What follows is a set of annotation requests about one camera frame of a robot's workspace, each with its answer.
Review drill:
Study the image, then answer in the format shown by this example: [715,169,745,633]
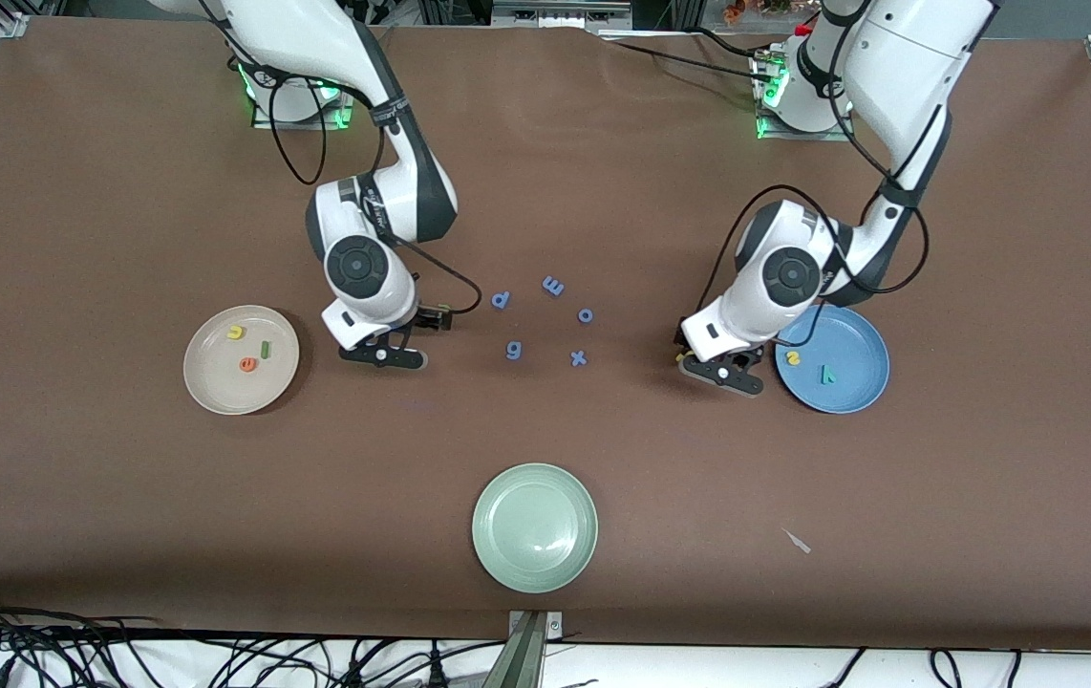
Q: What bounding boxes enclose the orange background object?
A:
[721,0,800,22]

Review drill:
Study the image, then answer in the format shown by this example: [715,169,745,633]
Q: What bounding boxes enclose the pale green round plate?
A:
[471,462,599,594]

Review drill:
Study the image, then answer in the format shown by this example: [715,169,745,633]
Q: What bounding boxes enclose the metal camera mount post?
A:
[483,610,566,688]

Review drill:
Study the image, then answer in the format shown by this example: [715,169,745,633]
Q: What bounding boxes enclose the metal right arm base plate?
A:
[251,81,356,130]

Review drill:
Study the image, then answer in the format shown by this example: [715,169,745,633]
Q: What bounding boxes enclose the blue round plate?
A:
[775,304,890,415]

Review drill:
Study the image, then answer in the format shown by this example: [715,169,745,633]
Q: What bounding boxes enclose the beige round plate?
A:
[183,305,301,416]

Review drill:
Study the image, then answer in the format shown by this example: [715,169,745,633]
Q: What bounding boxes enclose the thick black floor cable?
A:
[0,619,166,641]

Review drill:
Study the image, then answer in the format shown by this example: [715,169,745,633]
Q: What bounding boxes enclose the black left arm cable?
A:
[694,38,931,350]

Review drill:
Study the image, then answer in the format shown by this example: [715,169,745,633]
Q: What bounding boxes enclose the black base power cable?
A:
[598,33,771,87]

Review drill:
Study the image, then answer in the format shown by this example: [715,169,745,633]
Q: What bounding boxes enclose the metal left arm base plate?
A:
[753,50,858,143]

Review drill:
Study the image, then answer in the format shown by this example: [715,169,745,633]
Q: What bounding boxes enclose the brown table cover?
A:
[0,14,1091,653]

